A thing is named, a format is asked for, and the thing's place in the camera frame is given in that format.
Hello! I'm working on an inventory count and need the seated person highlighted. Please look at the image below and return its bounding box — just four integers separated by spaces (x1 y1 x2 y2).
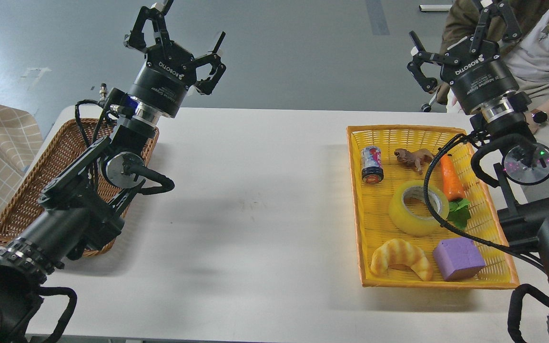
429 0 549 135

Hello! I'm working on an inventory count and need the orange toy carrot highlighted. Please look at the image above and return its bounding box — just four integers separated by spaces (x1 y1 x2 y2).
439 154 471 231

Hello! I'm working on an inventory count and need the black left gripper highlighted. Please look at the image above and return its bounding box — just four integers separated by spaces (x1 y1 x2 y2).
123 0 227 119

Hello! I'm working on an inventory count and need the purple foam block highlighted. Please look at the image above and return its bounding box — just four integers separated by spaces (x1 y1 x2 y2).
433 237 486 282

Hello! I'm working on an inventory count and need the yellow tape roll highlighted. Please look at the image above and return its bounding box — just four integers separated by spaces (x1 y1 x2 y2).
388 180 449 237

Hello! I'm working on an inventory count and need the toy croissant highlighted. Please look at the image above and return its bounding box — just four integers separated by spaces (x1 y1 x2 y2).
369 239 434 282

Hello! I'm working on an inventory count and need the brown toy lion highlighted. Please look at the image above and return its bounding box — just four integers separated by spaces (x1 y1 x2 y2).
394 149 434 174

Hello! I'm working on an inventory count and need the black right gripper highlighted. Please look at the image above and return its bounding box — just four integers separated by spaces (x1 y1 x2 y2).
407 0 523 115

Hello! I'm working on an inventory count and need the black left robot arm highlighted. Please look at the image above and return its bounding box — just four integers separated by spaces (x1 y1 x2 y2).
0 0 226 343

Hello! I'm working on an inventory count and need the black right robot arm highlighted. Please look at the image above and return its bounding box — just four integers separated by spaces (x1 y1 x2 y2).
436 0 549 202

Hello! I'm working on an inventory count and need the white floor stand base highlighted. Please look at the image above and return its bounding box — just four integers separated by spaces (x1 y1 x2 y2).
419 4 452 12

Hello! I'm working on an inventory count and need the yellow plastic basket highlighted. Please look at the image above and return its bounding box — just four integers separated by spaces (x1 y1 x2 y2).
347 124 519 290

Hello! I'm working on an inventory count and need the small soda can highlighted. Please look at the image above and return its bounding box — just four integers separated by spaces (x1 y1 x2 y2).
360 145 384 185

